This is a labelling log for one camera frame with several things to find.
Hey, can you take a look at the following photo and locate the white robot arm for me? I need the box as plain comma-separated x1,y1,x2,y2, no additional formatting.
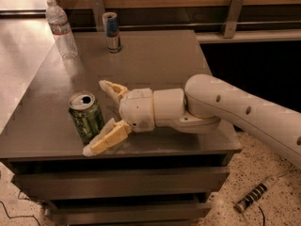
83,74,301,168

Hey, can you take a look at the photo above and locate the clear plastic water bottle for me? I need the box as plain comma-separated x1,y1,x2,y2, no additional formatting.
45,0,78,59

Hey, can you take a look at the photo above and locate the black floor cable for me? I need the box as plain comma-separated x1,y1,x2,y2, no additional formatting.
0,190,43,226

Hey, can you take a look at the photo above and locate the horizontal metal rail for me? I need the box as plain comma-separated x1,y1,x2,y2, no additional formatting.
71,20,301,31

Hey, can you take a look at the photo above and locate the white power strip cord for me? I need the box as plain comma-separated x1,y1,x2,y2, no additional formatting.
276,163,295,179

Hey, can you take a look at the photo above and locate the metal wall bracket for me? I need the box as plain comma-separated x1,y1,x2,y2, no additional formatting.
90,0,105,31
222,0,245,39

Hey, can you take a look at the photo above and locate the lower grey drawer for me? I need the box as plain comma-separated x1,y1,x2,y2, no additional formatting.
50,203,211,225

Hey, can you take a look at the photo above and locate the green soda can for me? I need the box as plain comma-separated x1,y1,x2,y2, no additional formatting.
69,91,104,144

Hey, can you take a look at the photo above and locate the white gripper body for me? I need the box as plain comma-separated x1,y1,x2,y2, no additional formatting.
119,89,155,133

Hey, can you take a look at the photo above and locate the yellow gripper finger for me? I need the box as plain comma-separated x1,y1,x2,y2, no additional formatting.
99,80,129,105
83,119,132,157

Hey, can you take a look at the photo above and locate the right metal wall bracket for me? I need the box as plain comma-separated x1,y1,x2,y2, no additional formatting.
222,0,245,39

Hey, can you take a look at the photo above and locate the left metal wall bracket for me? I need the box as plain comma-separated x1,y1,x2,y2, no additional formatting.
90,0,105,31

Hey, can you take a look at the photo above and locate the blue silver redbull can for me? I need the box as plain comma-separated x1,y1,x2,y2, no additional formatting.
103,12,121,53

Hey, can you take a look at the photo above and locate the upper grey drawer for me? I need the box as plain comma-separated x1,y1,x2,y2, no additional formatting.
13,167,229,201

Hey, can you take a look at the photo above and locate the grey drawer cabinet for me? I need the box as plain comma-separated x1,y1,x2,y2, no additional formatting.
1,31,240,226

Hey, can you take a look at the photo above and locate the grey drawer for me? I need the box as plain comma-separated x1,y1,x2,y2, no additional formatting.
13,167,229,201
50,203,211,225

